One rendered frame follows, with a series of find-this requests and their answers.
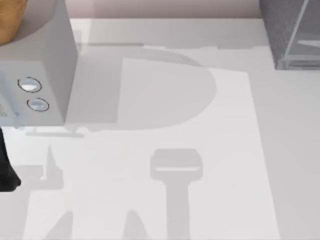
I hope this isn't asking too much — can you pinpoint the small microwave knob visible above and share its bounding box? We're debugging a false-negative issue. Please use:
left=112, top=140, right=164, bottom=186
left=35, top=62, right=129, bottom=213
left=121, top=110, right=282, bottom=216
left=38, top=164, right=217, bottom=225
left=26, top=97, right=50, bottom=113

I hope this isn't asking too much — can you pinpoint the pale microwave oven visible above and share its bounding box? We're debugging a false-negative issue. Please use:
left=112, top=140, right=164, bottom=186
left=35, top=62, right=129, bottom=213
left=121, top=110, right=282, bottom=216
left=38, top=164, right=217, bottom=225
left=0, top=0, right=78, bottom=129

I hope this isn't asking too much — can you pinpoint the large microwave knob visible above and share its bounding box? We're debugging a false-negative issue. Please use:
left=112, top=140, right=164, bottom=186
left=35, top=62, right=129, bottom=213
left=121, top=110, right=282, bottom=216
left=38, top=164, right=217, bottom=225
left=17, top=76, right=43, bottom=94

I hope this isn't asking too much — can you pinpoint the grey cabinet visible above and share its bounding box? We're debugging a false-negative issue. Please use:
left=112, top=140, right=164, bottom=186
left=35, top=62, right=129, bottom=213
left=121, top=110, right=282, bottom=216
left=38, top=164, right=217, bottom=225
left=259, top=0, right=320, bottom=71

